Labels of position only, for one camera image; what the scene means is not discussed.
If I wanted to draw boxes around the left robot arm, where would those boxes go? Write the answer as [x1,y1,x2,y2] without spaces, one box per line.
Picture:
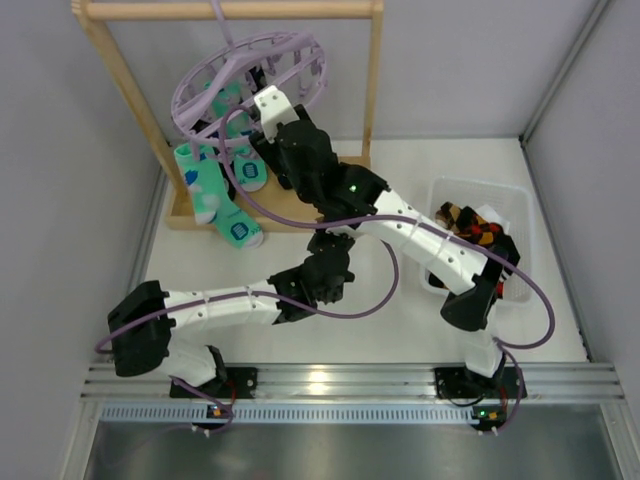
[107,231,355,396]

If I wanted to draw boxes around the mint green patterned sock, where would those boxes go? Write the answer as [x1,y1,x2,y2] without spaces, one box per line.
[174,143,264,250]

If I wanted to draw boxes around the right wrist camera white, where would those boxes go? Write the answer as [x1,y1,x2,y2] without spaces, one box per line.
[253,85,300,143]

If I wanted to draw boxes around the white plastic basket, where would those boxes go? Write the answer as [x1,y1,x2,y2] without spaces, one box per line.
[419,176,535,307]

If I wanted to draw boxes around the argyle red orange sock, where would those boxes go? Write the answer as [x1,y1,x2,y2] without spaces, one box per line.
[453,206,505,248]

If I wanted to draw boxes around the wooden hanger rack frame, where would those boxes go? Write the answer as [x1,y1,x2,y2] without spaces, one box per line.
[71,0,387,235]

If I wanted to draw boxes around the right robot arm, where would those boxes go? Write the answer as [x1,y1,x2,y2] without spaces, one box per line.
[249,97,520,395]

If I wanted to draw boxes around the slotted cable duct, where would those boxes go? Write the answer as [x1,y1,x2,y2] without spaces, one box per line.
[100,402,504,425]

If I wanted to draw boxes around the aluminium mounting rail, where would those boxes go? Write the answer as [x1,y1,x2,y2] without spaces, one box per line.
[80,363,625,404]

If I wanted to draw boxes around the purple round clip hanger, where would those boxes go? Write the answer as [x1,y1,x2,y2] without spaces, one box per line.
[171,18,328,149]

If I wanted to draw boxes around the brown striped sock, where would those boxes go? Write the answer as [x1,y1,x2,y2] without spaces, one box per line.
[434,202,467,233]

